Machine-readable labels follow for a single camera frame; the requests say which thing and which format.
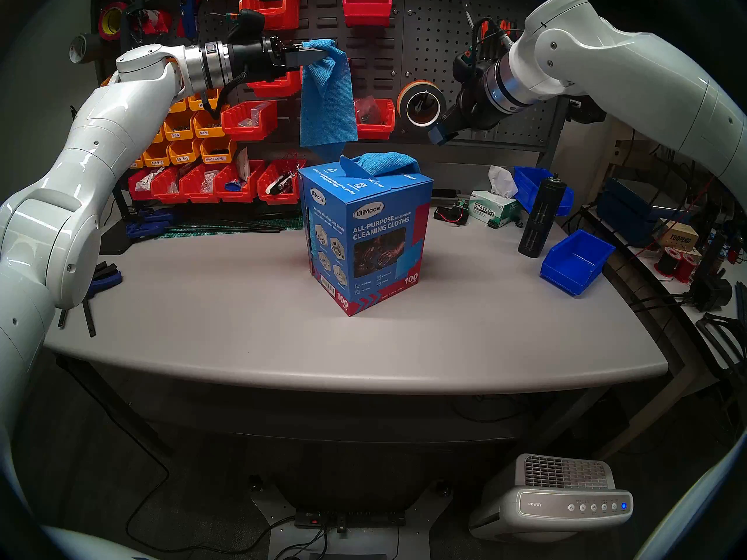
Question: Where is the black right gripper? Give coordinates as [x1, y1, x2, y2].
[429, 59, 504, 147]

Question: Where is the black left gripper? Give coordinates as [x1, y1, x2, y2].
[229, 35, 327, 82]

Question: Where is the blue microfiber shop towel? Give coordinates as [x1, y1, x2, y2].
[299, 38, 358, 162]
[340, 151, 421, 179]

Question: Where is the red storage bin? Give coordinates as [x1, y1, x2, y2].
[342, 0, 395, 27]
[221, 101, 279, 142]
[248, 69, 302, 97]
[128, 167, 154, 201]
[150, 165, 189, 204]
[257, 159, 306, 206]
[238, 0, 302, 31]
[179, 163, 223, 204]
[355, 98, 396, 141]
[214, 159, 267, 204]

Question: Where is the black orange tape roll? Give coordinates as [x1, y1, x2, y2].
[396, 80, 448, 128]

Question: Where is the white tissue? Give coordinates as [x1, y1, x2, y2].
[488, 165, 519, 199]

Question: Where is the clear plastic bag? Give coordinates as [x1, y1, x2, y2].
[354, 96, 384, 125]

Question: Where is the black electronic module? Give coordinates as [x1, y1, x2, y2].
[434, 202, 471, 226]

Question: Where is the Kimtech wipes box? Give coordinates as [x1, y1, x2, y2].
[468, 190, 522, 230]

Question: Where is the blue plastic bin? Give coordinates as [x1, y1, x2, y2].
[513, 166, 575, 217]
[540, 229, 617, 298]

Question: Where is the black spray can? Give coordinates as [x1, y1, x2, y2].
[518, 173, 566, 259]

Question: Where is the blue cleaning cloth box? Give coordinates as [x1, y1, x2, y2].
[298, 156, 434, 317]

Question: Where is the green cutting mat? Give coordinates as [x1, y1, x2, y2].
[154, 215, 305, 239]

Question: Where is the black bar clamp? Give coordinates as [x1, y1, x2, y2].
[120, 0, 146, 58]

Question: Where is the dark blue box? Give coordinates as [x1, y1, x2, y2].
[595, 177, 661, 248]

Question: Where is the red yellow tape roll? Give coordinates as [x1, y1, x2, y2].
[97, 2, 130, 41]

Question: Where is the small cardboard box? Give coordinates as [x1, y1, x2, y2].
[658, 220, 700, 252]

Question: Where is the flat black pad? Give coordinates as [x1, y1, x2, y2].
[99, 220, 132, 256]

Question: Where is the blue black hand clamp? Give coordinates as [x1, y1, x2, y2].
[57, 261, 124, 338]

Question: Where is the black power adapter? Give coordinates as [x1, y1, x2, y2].
[689, 267, 734, 312]

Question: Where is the black laptop stand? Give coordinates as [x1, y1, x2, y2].
[694, 313, 747, 370]

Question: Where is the white air purifier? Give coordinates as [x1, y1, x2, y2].
[468, 453, 634, 543]

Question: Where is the black power strip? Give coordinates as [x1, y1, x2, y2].
[293, 509, 407, 531]

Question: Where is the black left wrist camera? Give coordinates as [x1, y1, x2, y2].
[226, 9, 267, 44]

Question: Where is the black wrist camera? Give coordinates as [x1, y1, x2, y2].
[226, 9, 267, 44]
[453, 45, 486, 82]

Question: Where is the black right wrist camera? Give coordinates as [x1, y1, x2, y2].
[453, 45, 486, 82]

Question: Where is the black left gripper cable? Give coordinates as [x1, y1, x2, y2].
[200, 69, 253, 109]

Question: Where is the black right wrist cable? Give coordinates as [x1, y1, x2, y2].
[469, 16, 518, 59]

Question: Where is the blue handled tool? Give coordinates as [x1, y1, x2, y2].
[179, 0, 205, 40]

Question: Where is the grey duct tape roll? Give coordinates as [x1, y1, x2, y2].
[69, 33, 103, 64]

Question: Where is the dark table frame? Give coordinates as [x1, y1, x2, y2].
[53, 355, 710, 460]

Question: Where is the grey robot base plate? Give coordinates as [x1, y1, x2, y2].
[247, 476, 453, 560]

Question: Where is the black floor cable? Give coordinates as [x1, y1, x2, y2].
[125, 448, 294, 557]

